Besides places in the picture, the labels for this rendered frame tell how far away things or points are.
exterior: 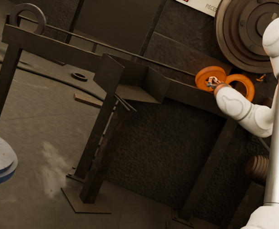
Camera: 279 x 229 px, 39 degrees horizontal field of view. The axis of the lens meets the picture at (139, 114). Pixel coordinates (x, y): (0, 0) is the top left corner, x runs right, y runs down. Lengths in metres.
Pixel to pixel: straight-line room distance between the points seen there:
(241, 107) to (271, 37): 0.56
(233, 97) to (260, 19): 0.45
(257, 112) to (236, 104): 0.12
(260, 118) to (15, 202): 1.11
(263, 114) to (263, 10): 0.51
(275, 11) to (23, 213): 1.43
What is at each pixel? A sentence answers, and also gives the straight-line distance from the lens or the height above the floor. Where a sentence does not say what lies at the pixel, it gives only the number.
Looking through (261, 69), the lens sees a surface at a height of 0.91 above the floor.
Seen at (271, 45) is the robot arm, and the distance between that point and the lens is 1.17.
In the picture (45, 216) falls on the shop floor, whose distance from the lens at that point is 1.82.
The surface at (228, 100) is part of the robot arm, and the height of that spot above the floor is 0.76.
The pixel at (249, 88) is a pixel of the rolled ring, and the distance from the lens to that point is 2.13.
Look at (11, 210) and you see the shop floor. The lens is 1.79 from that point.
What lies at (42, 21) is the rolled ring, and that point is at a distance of 2.10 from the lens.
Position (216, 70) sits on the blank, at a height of 0.83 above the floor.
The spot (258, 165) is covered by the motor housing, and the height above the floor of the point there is 0.50.
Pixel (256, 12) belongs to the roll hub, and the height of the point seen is 1.15.
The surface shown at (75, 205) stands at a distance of 1.95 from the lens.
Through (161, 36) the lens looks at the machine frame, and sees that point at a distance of 2.09.
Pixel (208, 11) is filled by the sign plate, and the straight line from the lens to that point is 2.14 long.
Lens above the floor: 0.98
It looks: 15 degrees down
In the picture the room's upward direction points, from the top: 23 degrees clockwise
